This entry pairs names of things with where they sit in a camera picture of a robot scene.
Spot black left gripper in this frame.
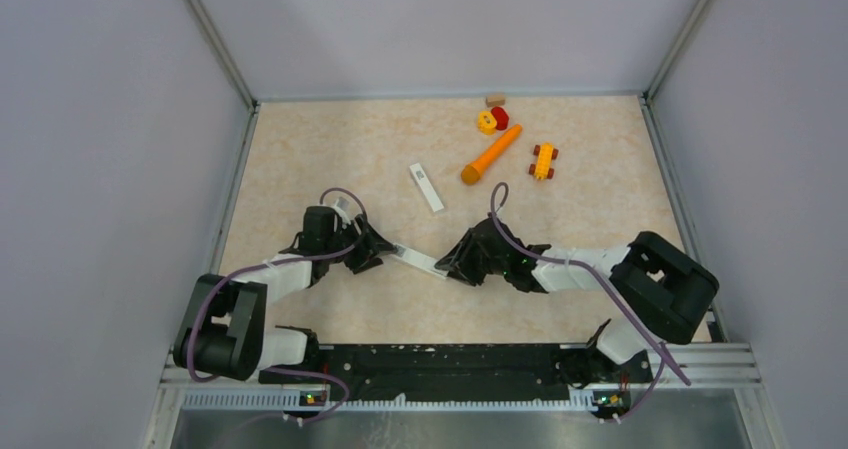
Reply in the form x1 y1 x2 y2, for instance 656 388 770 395
323 213 396 273

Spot small white remote control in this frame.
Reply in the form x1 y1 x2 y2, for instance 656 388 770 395
391 244 447 280

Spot white remote battery cover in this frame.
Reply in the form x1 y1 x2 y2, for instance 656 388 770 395
409 163 445 213

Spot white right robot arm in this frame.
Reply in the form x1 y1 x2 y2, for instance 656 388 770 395
434 218 720 381

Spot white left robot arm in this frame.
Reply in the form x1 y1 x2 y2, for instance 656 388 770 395
172 205 396 383

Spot orange toy microphone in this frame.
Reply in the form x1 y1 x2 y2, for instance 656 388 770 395
460 124 524 185

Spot yellow toy car red wheels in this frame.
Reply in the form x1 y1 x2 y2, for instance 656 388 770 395
528 143 559 181

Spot yellow round toy block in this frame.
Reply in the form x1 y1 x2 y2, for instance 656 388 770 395
477 111 498 135

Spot red round toy block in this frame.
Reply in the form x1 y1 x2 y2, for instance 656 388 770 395
490 106 510 131

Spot small wooden block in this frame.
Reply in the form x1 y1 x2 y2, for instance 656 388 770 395
485 94 506 108

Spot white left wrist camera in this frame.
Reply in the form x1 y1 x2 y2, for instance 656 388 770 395
331 197 352 227

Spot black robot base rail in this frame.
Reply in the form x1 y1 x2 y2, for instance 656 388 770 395
258 343 635 403

